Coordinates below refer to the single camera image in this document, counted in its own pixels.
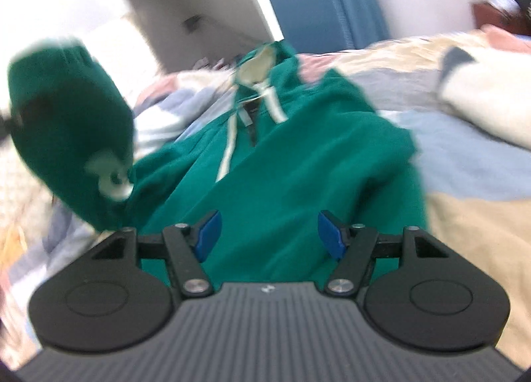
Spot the green hoodie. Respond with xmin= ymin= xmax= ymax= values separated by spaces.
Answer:
xmin=7 ymin=36 xmax=429 ymax=287

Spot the dark red box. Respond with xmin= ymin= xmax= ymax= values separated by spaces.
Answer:
xmin=472 ymin=1 xmax=531 ymax=38

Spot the cream white garment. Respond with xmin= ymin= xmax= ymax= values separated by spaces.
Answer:
xmin=437 ymin=45 xmax=531 ymax=149

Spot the patchwork quilt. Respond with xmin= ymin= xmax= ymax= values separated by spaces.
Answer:
xmin=0 ymin=29 xmax=531 ymax=370

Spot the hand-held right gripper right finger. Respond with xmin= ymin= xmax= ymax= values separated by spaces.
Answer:
xmin=317 ymin=210 xmax=451 ymax=296

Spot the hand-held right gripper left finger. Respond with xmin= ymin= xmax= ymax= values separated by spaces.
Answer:
xmin=92 ymin=210 xmax=223 ymax=299

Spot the blue curtain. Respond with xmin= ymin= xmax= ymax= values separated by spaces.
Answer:
xmin=278 ymin=0 xmax=393 ymax=51

